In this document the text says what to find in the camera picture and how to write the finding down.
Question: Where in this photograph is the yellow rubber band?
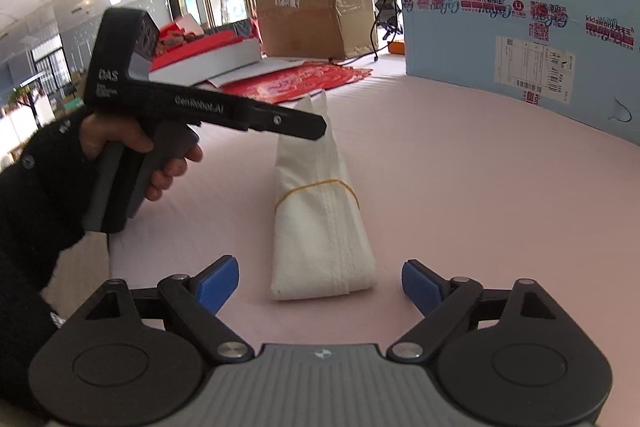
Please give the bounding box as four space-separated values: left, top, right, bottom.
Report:
274 178 361 210

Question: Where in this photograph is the person's left forearm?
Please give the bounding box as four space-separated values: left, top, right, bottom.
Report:
0 107 108 418

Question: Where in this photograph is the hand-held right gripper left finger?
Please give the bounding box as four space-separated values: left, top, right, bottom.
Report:
80 255 255 362

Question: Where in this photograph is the white cloth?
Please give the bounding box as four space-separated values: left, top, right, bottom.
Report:
270 89 378 301

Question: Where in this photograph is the large blue cardboard box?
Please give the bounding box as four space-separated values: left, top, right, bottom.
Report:
391 0 640 142

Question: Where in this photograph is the black cable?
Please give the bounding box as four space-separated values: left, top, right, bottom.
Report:
327 0 401 64

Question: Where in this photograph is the taped brown cardboard box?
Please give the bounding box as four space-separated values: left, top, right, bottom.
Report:
252 0 376 60

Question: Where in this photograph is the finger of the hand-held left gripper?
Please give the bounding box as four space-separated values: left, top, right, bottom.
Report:
245 101 328 142

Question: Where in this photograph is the person's left hand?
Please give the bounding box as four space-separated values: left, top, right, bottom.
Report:
80 111 204 204

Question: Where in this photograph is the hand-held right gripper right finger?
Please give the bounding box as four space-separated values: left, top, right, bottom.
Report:
386 259 563 362

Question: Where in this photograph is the small black device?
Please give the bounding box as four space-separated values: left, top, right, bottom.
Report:
374 0 402 42

